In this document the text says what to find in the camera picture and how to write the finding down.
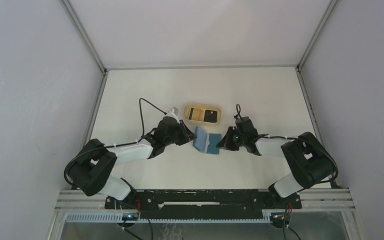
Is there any black VIP card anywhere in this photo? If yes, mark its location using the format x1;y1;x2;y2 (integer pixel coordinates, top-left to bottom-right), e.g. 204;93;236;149
203;109;218;123

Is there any black left camera cable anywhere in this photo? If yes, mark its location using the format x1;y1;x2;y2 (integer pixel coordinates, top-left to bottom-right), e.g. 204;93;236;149
138;97;168;137

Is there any black right camera cable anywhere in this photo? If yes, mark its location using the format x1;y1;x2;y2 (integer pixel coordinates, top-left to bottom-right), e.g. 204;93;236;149
234;103;339;183

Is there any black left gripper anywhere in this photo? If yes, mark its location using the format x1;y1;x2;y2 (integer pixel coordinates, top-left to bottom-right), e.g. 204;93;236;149
164;120;197;147

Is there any white slotted cable duct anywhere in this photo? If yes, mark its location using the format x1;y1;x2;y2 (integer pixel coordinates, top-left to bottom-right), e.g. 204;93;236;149
65;212;272;223

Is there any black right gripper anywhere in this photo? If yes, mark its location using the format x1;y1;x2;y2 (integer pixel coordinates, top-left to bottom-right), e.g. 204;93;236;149
216;126;247;151

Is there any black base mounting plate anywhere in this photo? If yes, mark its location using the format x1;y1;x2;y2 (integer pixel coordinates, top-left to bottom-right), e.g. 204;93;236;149
105;189;303;210

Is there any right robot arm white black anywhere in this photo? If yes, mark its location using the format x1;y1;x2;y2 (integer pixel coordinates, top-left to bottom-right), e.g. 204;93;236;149
216;117;339;208

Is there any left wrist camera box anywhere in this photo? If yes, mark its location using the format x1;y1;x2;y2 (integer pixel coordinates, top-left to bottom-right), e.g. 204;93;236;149
166;107;179;118

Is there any black camera cable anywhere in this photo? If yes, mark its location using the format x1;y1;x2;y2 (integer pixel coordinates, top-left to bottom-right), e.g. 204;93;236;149
234;103;339;183
138;97;168;137

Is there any blue leather card holder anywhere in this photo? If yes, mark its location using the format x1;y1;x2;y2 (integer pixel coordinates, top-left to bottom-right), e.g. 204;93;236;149
192;126;222;155

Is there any beige oval plastic tray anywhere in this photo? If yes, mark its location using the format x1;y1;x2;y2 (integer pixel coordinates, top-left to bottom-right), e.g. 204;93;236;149
183;102;222;126

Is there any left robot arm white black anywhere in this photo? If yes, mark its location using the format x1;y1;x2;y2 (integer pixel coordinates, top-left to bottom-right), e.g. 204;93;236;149
63;116;196;209

